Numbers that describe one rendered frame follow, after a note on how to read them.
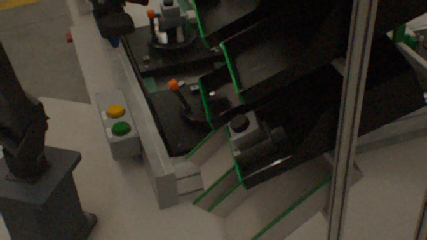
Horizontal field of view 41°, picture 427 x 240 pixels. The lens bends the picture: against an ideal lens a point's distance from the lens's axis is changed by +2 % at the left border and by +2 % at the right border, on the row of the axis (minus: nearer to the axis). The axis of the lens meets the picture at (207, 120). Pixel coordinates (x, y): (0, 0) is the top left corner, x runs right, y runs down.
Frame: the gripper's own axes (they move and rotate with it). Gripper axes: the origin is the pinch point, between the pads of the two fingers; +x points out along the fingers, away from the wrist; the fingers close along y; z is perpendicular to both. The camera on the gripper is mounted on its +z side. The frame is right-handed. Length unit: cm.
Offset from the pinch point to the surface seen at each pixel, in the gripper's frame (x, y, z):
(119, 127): 28.2, 5.9, -2.1
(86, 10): 38, 86, 1
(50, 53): 126, 214, -18
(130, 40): 28, 44, 9
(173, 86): 18.7, 4.0, 11.5
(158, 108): 28.4, 10.0, 8.4
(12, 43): 126, 235, -39
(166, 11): 17.8, 36.8, 18.5
